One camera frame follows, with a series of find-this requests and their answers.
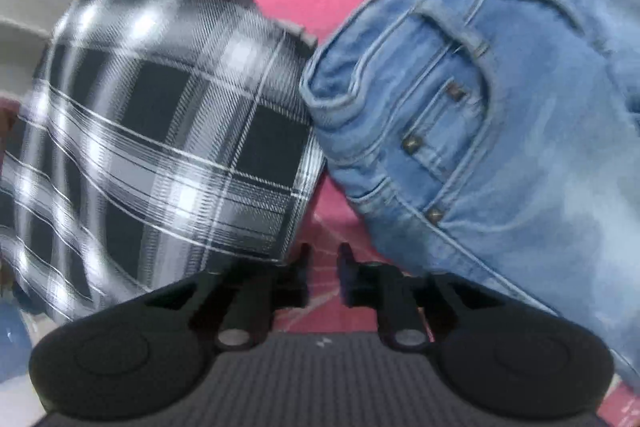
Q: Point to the light blue denim jeans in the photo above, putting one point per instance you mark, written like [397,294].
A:
[500,147]

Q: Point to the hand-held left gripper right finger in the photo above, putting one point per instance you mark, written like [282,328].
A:
[345,278]

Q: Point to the black white plaid shirt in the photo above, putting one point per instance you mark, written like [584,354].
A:
[165,147]

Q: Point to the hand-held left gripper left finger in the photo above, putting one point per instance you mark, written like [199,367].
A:
[303,278]

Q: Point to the blue cloth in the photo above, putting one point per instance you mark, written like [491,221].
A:
[11,337]

